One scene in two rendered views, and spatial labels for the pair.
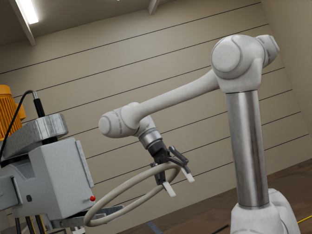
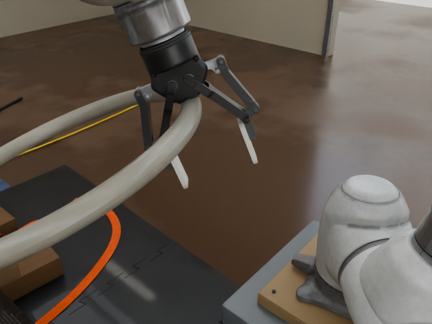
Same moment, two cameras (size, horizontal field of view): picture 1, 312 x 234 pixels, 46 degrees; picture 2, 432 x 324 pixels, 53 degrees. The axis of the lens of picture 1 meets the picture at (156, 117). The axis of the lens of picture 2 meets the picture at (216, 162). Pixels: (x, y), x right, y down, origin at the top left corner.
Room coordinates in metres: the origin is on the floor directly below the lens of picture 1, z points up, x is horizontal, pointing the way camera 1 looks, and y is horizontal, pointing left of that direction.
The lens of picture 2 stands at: (1.06, 0.34, 1.56)
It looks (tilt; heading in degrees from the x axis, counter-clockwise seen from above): 31 degrees down; 323
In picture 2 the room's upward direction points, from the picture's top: straight up
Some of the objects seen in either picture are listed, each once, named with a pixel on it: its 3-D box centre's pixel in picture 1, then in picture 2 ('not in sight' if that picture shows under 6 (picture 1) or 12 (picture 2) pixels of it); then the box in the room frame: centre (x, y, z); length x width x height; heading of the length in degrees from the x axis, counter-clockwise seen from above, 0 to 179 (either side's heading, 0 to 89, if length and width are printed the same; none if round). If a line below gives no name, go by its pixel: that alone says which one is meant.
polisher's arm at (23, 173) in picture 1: (40, 189); not in sight; (2.45, 0.88, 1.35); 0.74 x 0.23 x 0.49; 41
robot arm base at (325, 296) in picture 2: not in sight; (341, 274); (1.43, -0.29, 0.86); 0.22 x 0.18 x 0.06; 22
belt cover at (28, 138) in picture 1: (26, 144); not in sight; (2.41, 0.86, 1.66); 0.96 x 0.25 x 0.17; 41
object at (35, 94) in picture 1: (38, 106); not in sight; (2.15, 0.63, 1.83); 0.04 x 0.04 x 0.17
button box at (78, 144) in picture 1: (81, 165); not in sight; (2.17, 0.50, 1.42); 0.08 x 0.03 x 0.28; 41
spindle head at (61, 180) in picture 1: (56, 182); not in sight; (2.21, 0.69, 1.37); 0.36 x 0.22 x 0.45; 41
